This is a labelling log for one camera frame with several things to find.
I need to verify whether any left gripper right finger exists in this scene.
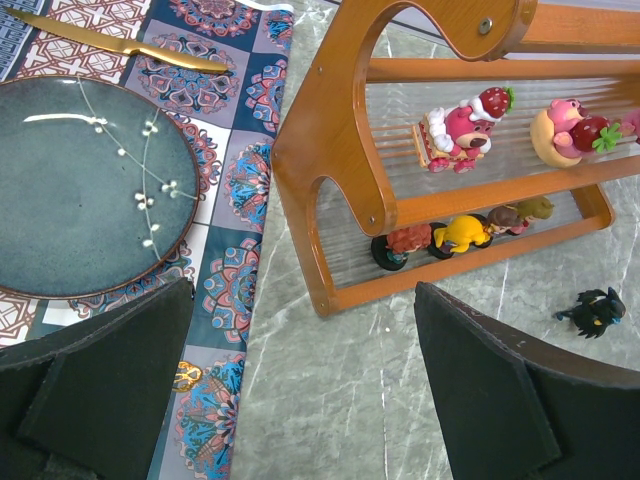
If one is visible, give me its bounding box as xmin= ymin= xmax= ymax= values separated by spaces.
xmin=414 ymin=282 xmax=639 ymax=479

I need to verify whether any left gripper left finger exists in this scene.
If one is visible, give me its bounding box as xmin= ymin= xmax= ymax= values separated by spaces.
xmin=1 ymin=279 xmax=195 ymax=479

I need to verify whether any black yellow spiky figurine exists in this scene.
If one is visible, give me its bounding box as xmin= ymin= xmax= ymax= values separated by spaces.
xmin=553 ymin=287 xmax=626 ymax=339

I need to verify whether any yellow-haired figurine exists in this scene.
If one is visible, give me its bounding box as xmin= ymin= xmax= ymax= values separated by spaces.
xmin=427 ymin=214 xmax=493 ymax=260

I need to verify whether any brown-haired figurine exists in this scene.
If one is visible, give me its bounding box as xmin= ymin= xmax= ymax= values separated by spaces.
xmin=486 ymin=205 xmax=522 ymax=235

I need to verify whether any straw hat figurine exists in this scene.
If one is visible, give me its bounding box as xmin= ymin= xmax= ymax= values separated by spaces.
xmin=509 ymin=196 xmax=554 ymax=236

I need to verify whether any red-haired figurine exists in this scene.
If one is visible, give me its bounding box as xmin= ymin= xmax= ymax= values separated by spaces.
xmin=370 ymin=223 xmax=432 ymax=271

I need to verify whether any strawberry cake slice toy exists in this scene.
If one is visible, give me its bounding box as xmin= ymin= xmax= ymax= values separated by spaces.
xmin=412 ymin=87 xmax=515 ymax=174

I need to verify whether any pink donut strawberry toy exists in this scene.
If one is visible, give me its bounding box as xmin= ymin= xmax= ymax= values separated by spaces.
xmin=529 ymin=99 xmax=623 ymax=168

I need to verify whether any pink bear sunflower toy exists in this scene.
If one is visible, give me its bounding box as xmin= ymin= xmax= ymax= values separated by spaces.
xmin=620 ymin=109 xmax=640 ymax=144

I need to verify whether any orange wooden three-tier shelf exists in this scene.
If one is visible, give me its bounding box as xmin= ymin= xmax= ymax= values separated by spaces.
xmin=272 ymin=1 xmax=639 ymax=316

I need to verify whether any gold fork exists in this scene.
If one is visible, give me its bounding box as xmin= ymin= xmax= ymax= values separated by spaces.
xmin=172 ymin=360 xmax=203 ymax=393

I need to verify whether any teal ceramic plate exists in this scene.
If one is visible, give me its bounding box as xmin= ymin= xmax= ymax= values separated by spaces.
xmin=1 ymin=76 xmax=200 ymax=299

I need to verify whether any patterned blue placemat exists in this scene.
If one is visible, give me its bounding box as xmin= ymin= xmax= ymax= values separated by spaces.
xmin=1 ymin=1 xmax=294 ymax=479

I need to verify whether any gold knife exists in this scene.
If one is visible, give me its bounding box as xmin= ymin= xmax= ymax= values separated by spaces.
xmin=4 ymin=7 xmax=228 ymax=73

